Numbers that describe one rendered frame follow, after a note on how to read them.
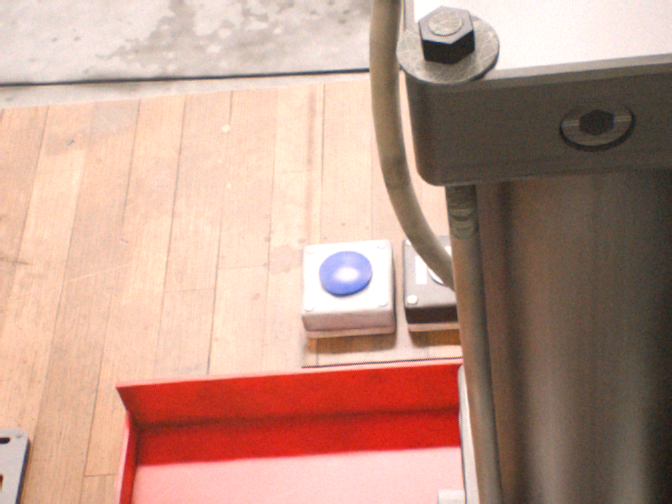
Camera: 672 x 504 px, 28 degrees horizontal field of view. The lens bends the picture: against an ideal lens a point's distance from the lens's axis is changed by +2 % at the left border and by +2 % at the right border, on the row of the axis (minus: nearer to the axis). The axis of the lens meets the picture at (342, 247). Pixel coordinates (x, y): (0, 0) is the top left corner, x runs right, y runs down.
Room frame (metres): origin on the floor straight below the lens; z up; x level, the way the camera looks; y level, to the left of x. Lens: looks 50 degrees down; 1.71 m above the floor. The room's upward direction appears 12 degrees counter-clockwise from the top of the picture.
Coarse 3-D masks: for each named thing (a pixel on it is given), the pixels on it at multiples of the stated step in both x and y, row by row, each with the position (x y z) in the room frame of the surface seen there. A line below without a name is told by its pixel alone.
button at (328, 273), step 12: (348, 252) 0.64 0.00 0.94; (324, 264) 0.63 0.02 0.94; (336, 264) 0.63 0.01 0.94; (348, 264) 0.63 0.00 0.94; (360, 264) 0.62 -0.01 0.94; (324, 276) 0.62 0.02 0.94; (336, 276) 0.62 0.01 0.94; (348, 276) 0.62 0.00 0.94; (360, 276) 0.61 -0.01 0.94; (324, 288) 0.61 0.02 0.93; (336, 288) 0.61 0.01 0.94; (348, 288) 0.61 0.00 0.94; (360, 288) 0.61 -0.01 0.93
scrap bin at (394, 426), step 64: (128, 384) 0.54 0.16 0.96; (192, 384) 0.54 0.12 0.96; (256, 384) 0.53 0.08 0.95; (320, 384) 0.52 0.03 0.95; (384, 384) 0.51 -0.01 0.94; (448, 384) 0.51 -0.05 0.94; (128, 448) 0.52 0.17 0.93; (192, 448) 0.52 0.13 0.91; (256, 448) 0.51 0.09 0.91; (320, 448) 0.50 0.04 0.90; (384, 448) 0.49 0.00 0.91; (448, 448) 0.48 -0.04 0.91
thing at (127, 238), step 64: (0, 128) 0.89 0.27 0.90; (64, 128) 0.87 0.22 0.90; (128, 128) 0.85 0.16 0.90; (192, 128) 0.84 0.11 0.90; (256, 128) 0.82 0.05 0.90; (320, 128) 0.81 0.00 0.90; (0, 192) 0.81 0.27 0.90; (64, 192) 0.79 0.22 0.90; (128, 192) 0.78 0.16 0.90; (192, 192) 0.77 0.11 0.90; (256, 192) 0.75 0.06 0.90; (320, 192) 0.74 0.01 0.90; (384, 192) 0.72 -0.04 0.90; (0, 256) 0.74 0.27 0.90; (64, 256) 0.72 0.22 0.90; (128, 256) 0.71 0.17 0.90; (192, 256) 0.70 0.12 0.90; (256, 256) 0.68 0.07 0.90; (0, 320) 0.67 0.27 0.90; (64, 320) 0.66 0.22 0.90; (128, 320) 0.65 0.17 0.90; (192, 320) 0.63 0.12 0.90; (256, 320) 0.62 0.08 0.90; (0, 384) 0.61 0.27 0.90; (64, 384) 0.60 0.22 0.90; (64, 448) 0.55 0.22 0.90
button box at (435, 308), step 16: (448, 240) 0.64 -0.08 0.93; (416, 256) 0.63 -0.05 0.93; (416, 272) 0.61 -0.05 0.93; (432, 272) 0.61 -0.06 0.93; (416, 288) 0.60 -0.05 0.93; (432, 288) 0.59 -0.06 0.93; (448, 288) 0.59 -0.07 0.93; (416, 304) 0.58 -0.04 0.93; (432, 304) 0.58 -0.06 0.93; (448, 304) 0.58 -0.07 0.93; (416, 320) 0.58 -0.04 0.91; (432, 320) 0.58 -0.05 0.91; (448, 320) 0.58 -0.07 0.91
